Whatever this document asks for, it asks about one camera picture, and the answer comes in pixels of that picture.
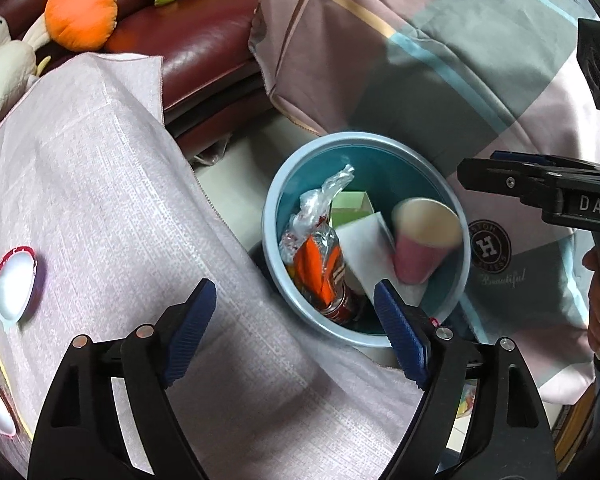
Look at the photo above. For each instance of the red drink can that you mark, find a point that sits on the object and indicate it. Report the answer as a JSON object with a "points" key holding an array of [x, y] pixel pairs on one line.
{"points": [[342, 307]]}

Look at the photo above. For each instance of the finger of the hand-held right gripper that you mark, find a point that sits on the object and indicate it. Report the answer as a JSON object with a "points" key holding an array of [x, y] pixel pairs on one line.
{"points": [[525, 159], [505, 180]]}

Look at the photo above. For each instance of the dark red leather sofa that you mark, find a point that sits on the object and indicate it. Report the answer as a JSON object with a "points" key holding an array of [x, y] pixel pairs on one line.
{"points": [[195, 35]]}

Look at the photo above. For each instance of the plaid blanket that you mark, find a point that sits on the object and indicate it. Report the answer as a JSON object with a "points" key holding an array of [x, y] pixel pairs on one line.
{"points": [[430, 35]]}

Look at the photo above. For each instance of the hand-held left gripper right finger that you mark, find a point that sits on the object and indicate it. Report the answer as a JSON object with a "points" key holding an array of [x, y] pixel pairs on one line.
{"points": [[400, 335]]}

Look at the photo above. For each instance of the lilac tablecloth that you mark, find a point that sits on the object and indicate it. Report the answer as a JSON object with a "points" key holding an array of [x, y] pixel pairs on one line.
{"points": [[105, 185]]}

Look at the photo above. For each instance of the white pastry box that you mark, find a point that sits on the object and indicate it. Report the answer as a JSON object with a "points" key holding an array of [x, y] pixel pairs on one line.
{"points": [[365, 245]]}

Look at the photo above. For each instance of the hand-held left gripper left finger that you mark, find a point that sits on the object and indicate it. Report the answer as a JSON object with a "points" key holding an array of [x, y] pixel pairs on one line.
{"points": [[195, 330]]}

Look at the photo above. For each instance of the colourful plastic packet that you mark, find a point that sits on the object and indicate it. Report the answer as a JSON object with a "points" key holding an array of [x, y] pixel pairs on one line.
{"points": [[465, 400]]}

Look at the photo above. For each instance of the orange snack packet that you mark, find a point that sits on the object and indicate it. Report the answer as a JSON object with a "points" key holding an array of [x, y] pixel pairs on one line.
{"points": [[312, 270]]}

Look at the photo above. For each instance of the teal trash bin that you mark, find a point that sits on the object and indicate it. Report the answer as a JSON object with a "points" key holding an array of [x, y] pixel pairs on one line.
{"points": [[370, 160]]}

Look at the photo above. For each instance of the white duck plush toy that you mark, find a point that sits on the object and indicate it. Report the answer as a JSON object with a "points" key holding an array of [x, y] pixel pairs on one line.
{"points": [[5, 70]]}

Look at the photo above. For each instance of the pink paper cup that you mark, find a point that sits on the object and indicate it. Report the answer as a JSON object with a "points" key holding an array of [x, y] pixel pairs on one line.
{"points": [[415, 260]]}

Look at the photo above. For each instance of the clear plastic wrapper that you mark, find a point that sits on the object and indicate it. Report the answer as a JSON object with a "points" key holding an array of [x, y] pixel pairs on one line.
{"points": [[312, 205]]}

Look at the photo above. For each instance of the orange carrot plush toy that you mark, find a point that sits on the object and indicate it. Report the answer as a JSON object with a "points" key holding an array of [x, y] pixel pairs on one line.
{"points": [[80, 10]]}

